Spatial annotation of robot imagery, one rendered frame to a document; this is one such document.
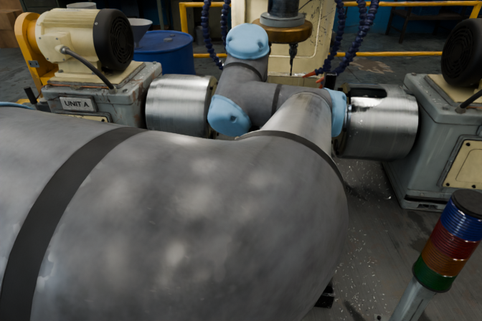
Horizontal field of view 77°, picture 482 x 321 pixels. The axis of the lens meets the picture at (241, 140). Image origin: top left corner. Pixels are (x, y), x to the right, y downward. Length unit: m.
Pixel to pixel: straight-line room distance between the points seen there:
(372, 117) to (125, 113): 0.73
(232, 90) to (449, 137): 0.69
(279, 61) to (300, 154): 1.03
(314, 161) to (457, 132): 0.86
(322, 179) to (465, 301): 0.87
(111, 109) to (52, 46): 0.23
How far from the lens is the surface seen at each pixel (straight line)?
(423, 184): 1.10
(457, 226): 0.57
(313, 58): 1.19
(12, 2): 6.90
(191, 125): 0.95
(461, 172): 1.09
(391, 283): 0.95
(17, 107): 0.21
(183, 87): 0.97
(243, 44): 0.54
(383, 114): 0.96
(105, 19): 1.01
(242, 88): 0.50
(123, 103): 0.98
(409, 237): 1.07
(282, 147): 0.16
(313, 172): 0.16
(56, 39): 1.03
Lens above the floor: 1.54
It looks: 34 degrees down
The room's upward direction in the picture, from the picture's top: straight up
